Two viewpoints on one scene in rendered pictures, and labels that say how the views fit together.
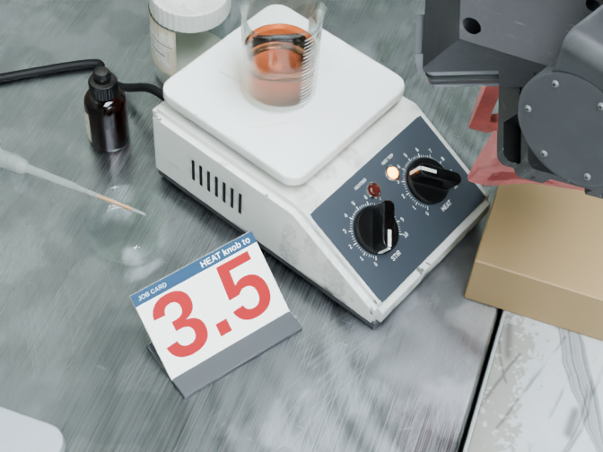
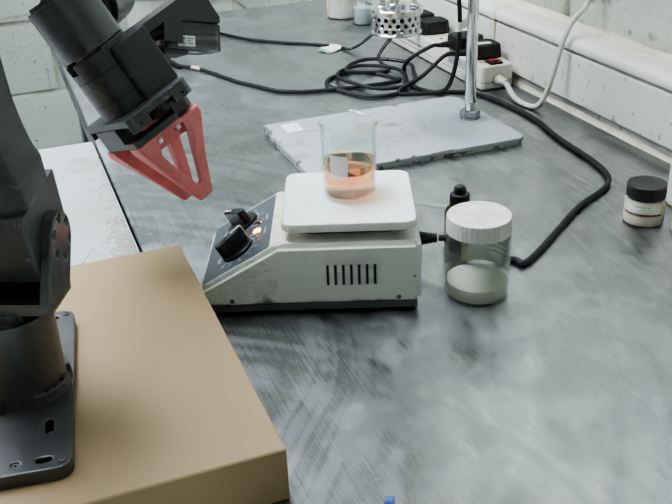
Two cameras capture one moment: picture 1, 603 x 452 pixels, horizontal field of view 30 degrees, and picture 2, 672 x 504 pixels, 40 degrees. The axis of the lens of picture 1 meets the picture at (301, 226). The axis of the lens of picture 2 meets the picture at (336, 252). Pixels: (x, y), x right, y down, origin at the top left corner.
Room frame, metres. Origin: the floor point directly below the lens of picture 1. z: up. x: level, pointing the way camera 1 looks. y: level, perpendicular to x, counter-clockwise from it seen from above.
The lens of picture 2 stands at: (1.16, -0.44, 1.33)
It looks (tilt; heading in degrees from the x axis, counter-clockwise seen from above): 27 degrees down; 145
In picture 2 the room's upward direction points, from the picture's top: 2 degrees counter-clockwise
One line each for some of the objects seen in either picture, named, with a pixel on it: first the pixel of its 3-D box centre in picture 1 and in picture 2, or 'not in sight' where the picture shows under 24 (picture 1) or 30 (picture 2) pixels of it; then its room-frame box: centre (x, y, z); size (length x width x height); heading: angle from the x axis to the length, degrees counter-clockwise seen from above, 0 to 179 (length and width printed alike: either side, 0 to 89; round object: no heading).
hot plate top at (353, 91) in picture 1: (284, 89); (348, 199); (0.52, 0.02, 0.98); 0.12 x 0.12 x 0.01; 54
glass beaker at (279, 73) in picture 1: (277, 47); (348, 155); (0.52, 0.03, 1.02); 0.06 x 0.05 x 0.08; 149
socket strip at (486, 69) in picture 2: not in sight; (439, 45); (0.00, 0.60, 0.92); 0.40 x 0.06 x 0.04; 165
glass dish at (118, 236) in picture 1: (127, 225); not in sight; (0.46, 0.12, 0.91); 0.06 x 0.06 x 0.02
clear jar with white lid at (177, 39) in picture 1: (190, 30); (477, 253); (0.62, 0.10, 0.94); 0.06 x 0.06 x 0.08
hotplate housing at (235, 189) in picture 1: (310, 152); (322, 242); (0.51, 0.00, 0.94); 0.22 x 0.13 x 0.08; 54
